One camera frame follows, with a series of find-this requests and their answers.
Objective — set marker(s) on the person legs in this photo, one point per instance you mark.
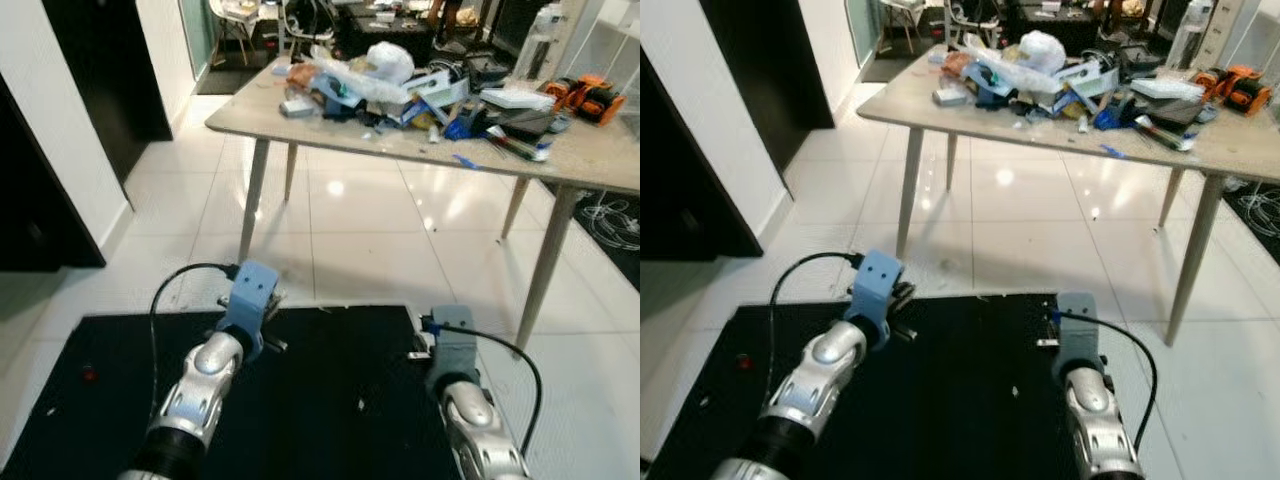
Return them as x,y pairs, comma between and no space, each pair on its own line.
1110,12
445,15

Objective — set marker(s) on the teal frosted glass panel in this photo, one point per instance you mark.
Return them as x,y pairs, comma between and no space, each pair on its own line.
862,30
197,25

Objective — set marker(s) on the black plastic case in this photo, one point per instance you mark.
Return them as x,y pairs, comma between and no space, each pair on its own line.
1138,60
487,70

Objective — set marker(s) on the black patterned rug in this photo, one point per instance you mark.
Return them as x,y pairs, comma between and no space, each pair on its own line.
605,225
1255,215

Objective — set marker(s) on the blue clamp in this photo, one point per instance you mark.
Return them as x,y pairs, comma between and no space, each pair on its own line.
458,128
1105,118

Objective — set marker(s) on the white flat box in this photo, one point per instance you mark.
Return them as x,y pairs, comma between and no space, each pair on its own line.
1165,88
515,98

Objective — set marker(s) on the orange plastic item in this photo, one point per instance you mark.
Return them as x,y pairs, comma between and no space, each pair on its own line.
300,73
955,63

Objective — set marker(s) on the blue tape strip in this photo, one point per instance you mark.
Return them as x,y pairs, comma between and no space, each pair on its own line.
1111,150
466,160

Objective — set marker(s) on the black floor mat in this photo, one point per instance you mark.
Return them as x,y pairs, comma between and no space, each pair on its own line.
330,400
970,400

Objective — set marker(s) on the white plastic device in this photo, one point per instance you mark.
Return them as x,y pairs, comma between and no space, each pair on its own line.
435,88
1090,78

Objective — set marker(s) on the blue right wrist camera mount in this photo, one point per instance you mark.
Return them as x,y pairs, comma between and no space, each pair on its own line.
1078,335
455,350

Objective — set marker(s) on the blue printed packet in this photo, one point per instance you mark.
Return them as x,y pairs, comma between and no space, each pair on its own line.
1072,101
415,112

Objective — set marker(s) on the black flat panel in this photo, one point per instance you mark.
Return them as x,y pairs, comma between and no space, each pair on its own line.
1180,110
525,120

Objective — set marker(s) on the green red stick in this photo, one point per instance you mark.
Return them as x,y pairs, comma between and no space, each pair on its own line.
520,147
1165,135

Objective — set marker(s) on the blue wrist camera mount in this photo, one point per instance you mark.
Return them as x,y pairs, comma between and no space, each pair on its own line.
875,285
455,350
250,295
1078,335

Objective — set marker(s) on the white chair with black bag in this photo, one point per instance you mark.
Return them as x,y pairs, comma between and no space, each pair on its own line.
970,18
305,20

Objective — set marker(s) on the blue plastic machine part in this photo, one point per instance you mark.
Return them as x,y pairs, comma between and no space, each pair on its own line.
340,100
990,90

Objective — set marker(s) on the light wooden table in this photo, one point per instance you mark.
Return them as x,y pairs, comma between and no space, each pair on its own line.
250,115
900,100

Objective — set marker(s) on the black ottoman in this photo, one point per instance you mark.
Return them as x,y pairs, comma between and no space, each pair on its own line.
1050,25
390,35

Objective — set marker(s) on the orange black power tool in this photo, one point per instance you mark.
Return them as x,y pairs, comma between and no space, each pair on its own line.
1240,88
595,100

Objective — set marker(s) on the clear plastic wrap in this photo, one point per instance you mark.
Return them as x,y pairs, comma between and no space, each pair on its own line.
350,85
1010,75

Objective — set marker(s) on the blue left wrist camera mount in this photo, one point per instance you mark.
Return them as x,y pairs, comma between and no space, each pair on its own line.
875,285
250,295

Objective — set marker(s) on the white plastic bag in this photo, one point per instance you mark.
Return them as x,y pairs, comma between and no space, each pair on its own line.
1043,52
390,62

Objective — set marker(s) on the white chair with clutter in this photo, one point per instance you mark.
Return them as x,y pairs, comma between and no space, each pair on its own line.
235,20
900,15

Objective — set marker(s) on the clear plastic bottle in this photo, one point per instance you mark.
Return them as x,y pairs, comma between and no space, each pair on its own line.
542,45
1190,35

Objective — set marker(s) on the silver metal tin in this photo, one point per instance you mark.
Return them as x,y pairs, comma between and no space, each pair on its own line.
950,97
296,107

